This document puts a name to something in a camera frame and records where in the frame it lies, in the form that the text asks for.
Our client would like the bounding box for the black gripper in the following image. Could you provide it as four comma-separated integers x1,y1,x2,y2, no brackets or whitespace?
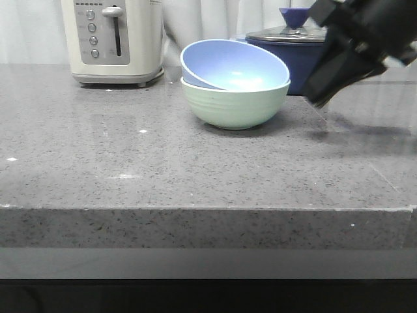
302,1,416,108

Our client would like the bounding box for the blue bowl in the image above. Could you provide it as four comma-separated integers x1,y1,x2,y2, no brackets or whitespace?
180,39,290,91

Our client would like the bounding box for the green bowl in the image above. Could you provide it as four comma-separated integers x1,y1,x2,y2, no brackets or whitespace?
180,78,291,130

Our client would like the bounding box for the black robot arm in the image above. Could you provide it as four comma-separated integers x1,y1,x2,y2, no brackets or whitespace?
302,1,416,108

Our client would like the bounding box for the dark blue saucepan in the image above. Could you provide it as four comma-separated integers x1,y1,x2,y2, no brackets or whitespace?
246,37,324,96

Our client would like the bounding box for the glass lid with blue knob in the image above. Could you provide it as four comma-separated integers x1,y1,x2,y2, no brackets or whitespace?
246,7,326,44

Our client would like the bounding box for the cream toaster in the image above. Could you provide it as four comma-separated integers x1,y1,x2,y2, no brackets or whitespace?
61,0,164,86

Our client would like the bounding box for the white curtain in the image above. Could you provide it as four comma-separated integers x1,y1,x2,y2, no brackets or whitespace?
1,1,313,66

